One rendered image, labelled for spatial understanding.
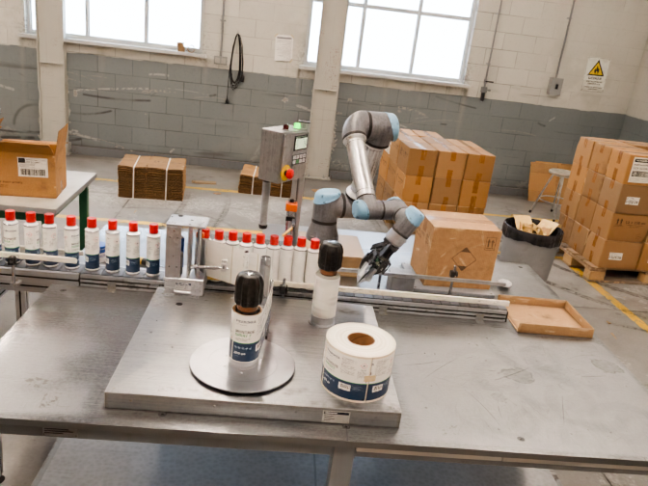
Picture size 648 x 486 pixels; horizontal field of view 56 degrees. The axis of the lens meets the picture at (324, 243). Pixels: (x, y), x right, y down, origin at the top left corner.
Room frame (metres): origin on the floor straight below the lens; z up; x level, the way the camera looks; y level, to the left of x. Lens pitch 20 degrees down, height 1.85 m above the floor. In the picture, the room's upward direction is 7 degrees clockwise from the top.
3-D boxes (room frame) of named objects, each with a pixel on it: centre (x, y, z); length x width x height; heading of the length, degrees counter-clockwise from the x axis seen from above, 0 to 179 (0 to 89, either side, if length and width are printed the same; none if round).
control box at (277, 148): (2.26, 0.19, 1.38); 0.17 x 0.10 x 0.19; 150
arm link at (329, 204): (2.66, 0.00, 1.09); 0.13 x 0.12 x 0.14; 111
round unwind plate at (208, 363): (1.57, 0.19, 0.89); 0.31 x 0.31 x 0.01
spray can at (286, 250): (2.18, 0.14, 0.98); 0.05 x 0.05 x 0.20
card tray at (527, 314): (2.27, -0.92, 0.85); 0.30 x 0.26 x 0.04; 95
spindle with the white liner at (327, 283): (1.91, -0.03, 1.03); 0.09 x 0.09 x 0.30
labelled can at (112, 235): (2.12, 0.78, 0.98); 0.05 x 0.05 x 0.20
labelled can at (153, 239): (2.13, 0.64, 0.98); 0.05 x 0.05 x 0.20
